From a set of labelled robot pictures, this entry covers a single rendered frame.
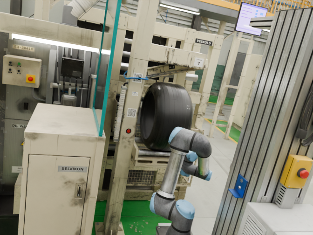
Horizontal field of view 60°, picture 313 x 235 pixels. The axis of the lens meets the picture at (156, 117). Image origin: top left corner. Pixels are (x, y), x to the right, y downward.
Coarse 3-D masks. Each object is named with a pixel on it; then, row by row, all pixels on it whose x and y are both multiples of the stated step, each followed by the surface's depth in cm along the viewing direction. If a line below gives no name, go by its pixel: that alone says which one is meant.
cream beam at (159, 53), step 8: (152, 48) 235; (160, 48) 237; (168, 48) 240; (176, 48) 242; (152, 56) 237; (160, 56) 239; (168, 56) 242; (176, 56) 243; (184, 56) 246; (192, 56) 248; (200, 56) 250; (176, 64) 246; (184, 64) 248; (192, 64) 250
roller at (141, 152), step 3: (141, 150) 226; (144, 150) 228; (147, 150) 229; (150, 150) 230; (141, 153) 226; (144, 153) 227; (147, 153) 227; (150, 153) 228; (153, 153) 229; (156, 153) 230; (159, 153) 231; (162, 153) 232; (165, 153) 233; (168, 153) 233; (168, 156) 235
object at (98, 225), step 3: (96, 222) 266; (99, 222) 267; (102, 222) 267; (120, 222) 271; (96, 225) 262; (99, 225) 263; (102, 225) 264; (120, 225) 268; (96, 228) 258; (96, 231) 254; (102, 231) 255; (120, 231) 260; (123, 231) 261; (96, 234) 251; (99, 234) 251; (102, 234) 252; (117, 234) 255; (120, 234) 256; (123, 234) 257
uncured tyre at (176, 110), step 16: (144, 96) 249; (160, 96) 214; (176, 96) 216; (144, 112) 261; (160, 112) 209; (176, 112) 211; (192, 112) 220; (144, 128) 259; (160, 128) 210; (144, 144) 236; (160, 144) 218
